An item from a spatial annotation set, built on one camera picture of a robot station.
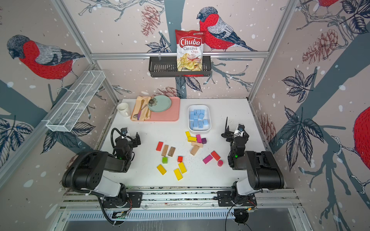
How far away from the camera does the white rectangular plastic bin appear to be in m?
0.98

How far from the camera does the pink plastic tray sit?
109cm

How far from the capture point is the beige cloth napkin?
3.58 ft
